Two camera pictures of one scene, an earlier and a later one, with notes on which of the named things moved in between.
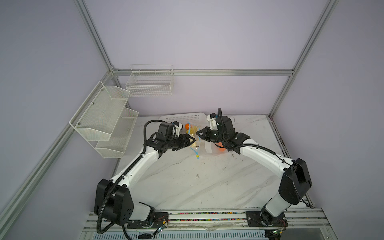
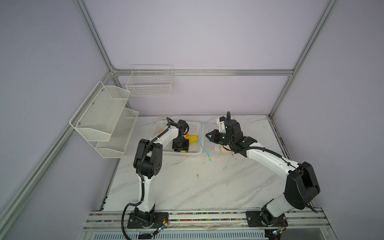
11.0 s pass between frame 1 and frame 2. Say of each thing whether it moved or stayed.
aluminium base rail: stayed
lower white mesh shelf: stayed
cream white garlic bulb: moved
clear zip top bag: stayed
